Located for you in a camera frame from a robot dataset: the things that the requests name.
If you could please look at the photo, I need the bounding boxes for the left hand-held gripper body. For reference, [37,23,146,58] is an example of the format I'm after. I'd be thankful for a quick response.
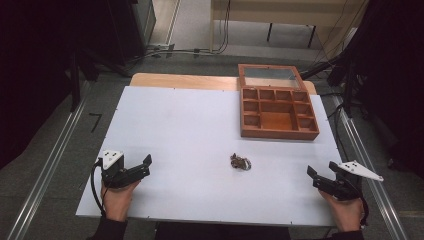
[98,149,136,190]

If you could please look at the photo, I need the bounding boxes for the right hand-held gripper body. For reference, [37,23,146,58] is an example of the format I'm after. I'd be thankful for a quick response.
[328,160,385,202]

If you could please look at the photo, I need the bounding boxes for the wooden compartment box with lid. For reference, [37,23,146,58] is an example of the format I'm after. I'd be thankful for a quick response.
[237,63,321,141]

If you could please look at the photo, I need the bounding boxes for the small pile of jewelry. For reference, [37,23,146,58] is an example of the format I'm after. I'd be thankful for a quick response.
[229,152,253,172]

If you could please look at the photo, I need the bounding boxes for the person's right hand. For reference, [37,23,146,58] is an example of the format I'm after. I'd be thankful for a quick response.
[317,189,365,233]

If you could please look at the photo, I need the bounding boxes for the person's left hand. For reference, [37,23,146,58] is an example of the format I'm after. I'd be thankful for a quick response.
[100,179,142,223]

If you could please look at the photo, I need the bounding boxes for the black metal stand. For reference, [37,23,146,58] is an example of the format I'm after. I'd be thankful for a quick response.
[69,49,82,113]

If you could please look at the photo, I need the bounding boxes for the wooden table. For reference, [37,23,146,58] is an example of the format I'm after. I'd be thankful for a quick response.
[129,72,318,96]

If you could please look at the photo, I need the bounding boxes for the black curtain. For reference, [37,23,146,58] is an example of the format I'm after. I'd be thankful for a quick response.
[0,0,116,169]
[328,0,424,179]

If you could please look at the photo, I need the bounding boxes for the dark cabinet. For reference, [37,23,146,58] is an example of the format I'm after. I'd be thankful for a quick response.
[109,0,157,66]

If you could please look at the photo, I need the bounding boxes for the beige desk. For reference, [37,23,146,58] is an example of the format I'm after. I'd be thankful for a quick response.
[209,0,369,56]

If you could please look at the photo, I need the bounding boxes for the metal floor rail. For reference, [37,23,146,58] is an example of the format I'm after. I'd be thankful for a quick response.
[333,95,410,240]
[5,81,93,240]

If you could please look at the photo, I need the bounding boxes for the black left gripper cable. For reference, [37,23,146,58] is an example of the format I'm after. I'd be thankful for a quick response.
[90,158,108,218]

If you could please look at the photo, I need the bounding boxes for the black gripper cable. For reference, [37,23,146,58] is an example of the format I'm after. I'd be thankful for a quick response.
[344,179,371,228]
[90,158,108,218]

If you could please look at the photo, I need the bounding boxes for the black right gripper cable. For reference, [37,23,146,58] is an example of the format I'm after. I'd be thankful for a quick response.
[344,179,371,228]

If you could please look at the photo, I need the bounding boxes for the floor cable bundle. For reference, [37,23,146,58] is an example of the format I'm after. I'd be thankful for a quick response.
[128,0,233,66]

